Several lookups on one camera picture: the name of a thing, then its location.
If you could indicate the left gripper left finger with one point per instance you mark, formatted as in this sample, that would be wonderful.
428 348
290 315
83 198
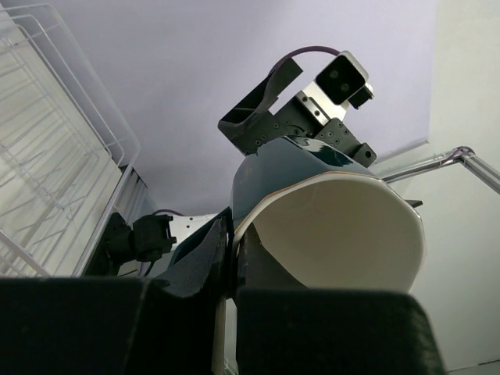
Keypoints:
169 324

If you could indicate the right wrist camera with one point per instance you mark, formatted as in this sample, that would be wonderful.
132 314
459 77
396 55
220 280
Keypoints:
345 80

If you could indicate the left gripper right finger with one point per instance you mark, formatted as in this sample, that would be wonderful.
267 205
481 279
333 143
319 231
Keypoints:
284 327

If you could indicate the dark green ceramic mug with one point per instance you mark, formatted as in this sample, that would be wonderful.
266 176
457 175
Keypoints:
326 219

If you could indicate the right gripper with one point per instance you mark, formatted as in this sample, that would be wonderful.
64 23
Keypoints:
310 114

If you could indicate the aluminium extrusion rail frame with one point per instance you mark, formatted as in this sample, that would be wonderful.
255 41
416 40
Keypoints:
462 155

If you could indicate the white wire dish rack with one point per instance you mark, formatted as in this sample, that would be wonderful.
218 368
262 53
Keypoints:
66 149

